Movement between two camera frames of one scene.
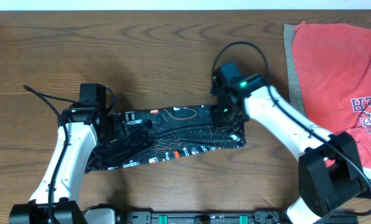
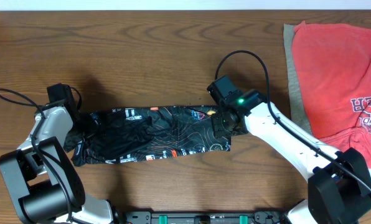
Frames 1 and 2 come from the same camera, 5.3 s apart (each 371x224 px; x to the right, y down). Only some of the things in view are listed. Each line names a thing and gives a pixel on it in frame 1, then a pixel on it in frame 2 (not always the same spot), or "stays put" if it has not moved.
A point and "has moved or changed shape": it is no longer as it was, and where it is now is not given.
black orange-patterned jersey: x=154 y=135 has moved or changed shape
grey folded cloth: x=295 y=94 stays put
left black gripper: x=119 y=121 → x=94 y=123
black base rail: x=203 y=217 stays put
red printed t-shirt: x=340 y=73 stays put
